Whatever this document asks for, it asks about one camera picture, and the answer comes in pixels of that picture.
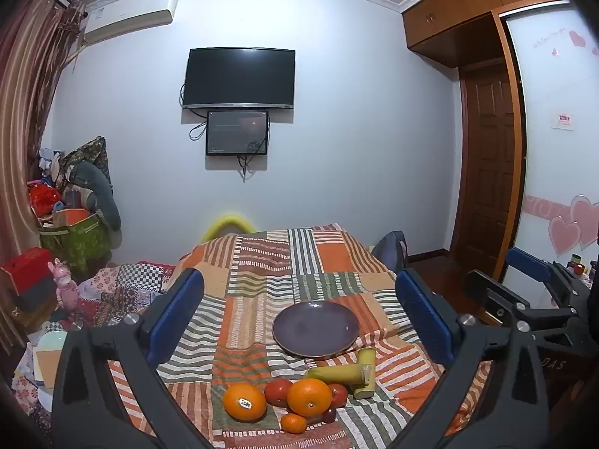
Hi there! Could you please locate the black wall television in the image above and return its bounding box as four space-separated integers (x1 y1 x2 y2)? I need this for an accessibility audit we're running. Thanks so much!
182 48 297 110

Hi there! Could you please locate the yellow curved tube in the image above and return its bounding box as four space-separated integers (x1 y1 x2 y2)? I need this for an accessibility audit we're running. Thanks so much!
201 215 257 244

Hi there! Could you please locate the red box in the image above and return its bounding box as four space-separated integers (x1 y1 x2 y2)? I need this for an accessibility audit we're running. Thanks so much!
0 248 54 293

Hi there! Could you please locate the small black wall monitor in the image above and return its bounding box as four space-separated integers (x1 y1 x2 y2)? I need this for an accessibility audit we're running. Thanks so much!
206 110 270 156

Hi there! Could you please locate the floral quilt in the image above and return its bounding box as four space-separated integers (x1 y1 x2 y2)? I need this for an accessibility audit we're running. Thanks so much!
70 262 179 333

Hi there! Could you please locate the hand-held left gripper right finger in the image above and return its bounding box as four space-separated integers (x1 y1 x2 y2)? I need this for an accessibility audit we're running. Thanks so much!
388 268 550 449

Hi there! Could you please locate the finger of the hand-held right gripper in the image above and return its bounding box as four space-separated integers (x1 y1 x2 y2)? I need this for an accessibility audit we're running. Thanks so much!
465 270 576 330
508 247 583 307

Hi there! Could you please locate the white heart-print wardrobe door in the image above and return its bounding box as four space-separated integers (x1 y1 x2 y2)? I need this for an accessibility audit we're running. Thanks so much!
498 0 599 274

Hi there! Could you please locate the striped patchwork blanket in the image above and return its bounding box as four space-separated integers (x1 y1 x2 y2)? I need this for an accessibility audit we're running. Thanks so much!
107 223 497 449

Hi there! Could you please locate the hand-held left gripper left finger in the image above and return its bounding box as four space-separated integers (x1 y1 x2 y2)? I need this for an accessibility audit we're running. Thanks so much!
51 268 221 449

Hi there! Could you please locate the wooden overhead cabinet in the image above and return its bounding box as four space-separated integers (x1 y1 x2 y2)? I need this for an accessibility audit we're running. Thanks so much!
401 0 568 69

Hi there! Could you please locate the brown wooden door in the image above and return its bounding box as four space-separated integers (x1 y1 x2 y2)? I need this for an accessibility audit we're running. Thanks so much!
459 58 516 267

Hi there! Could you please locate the yellow-green sugarcane piece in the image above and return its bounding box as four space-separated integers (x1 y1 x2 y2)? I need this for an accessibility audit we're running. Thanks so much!
303 364 374 383
352 348 378 400

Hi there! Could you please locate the red bag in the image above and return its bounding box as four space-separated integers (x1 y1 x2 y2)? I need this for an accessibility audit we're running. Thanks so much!
28 182 65 218

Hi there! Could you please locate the pink plush toy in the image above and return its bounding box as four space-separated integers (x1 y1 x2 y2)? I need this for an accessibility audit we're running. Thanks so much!
51 258 79 312

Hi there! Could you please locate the blue-grey chair back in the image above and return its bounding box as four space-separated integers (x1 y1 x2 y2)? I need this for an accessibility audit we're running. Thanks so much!
373 231 408 272

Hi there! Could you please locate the dark purple plate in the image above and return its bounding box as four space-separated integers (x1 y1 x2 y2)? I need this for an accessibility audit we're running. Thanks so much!
272 301 360 358

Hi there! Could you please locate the white air conditioner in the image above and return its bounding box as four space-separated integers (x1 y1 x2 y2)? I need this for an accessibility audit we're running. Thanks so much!
82 0 181 44

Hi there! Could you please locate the striped brown curtain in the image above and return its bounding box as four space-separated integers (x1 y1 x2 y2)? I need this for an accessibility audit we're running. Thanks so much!
0 0 87 342

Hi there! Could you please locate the large orange with sticker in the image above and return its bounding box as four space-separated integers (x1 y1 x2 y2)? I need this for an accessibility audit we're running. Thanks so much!
286 378 333 417
222 383 268 422

